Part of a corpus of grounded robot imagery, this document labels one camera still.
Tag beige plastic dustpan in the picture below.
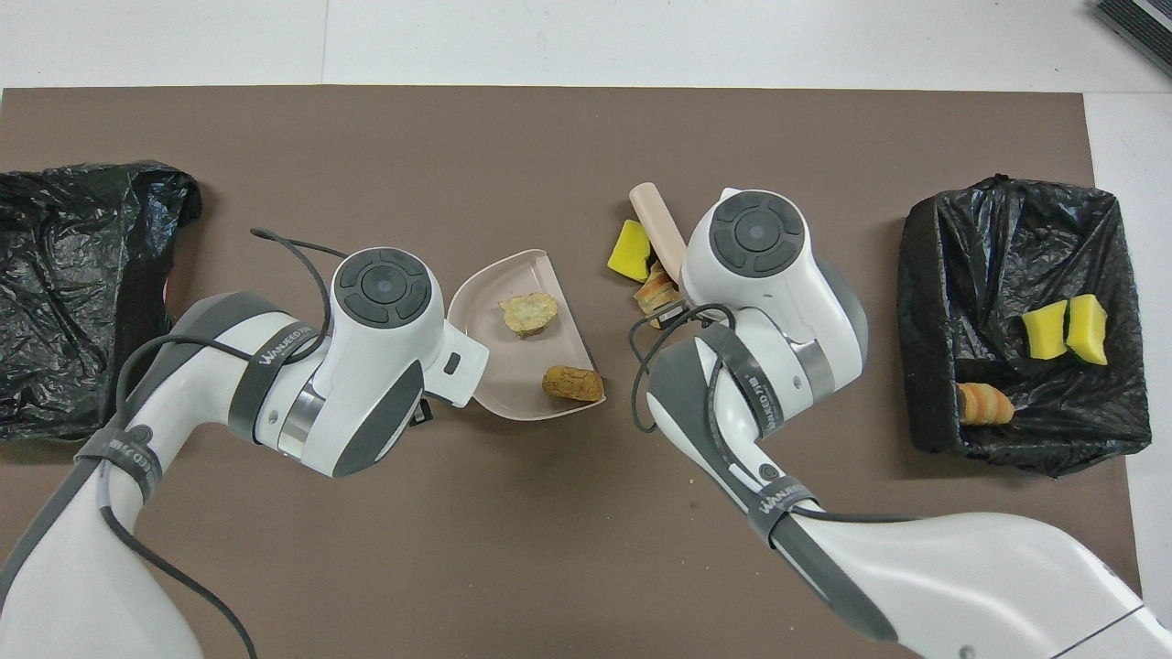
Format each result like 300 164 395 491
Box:
446 249 607 422

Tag layered croissant piece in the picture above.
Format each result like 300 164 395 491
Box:
635 261 686 330

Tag chunky yellow sponge piece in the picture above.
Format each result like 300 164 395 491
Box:
607 219 654 283

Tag pale yellowish bread lump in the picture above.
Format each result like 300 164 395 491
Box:
499 292 559 338

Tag curved yellow sponge piece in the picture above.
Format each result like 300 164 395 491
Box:
1021 299 1070 361

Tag beige crusty bread chunk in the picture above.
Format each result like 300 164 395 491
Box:
957 382 1015 427

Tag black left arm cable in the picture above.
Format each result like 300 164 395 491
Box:
99 227 351 659

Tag dark ribbed device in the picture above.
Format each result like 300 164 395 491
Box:
1092 0 1172 76

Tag brown table mat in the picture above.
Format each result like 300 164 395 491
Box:
0 86 1150 659

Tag bin lined with black bag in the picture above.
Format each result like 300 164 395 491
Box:
897 174 1153 479
0 161 203 443

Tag orange-brown nugget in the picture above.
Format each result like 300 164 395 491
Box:
542 365 605 404

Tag beige hand brush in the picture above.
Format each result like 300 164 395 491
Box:
629 182 689 281

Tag notched yellow sponge piece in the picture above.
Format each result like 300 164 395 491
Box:
1065 293 1110 367

